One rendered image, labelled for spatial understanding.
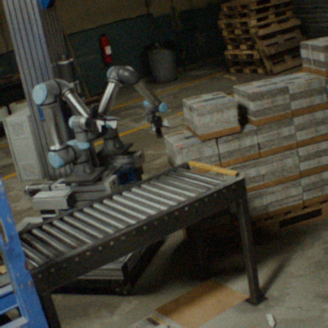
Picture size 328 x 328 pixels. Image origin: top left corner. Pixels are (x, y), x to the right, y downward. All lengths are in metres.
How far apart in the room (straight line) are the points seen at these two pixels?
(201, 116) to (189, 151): 0.25
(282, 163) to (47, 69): 1.74
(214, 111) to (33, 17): 1.33
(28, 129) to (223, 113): 1.31
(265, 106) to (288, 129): 0.25
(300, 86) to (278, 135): 0.38
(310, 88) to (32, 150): 1.97
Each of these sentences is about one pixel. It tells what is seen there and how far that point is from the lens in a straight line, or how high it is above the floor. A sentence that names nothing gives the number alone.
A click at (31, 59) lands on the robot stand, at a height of 1.59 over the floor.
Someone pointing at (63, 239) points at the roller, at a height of 0.79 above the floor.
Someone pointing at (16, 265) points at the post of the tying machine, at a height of 0.96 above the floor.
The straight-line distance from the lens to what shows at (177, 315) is 3.57.
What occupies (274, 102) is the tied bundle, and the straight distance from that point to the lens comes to 4.06.
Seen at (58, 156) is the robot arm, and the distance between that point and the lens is 3.60.
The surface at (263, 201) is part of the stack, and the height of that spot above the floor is 0.28.
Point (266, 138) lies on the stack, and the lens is 4.09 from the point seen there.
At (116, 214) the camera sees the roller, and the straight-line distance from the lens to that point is 3.07.
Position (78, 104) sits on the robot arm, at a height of 1.29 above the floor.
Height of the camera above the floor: 1.92
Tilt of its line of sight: 18 degrees down
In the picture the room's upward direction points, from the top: 11 degrees counter-clockwise
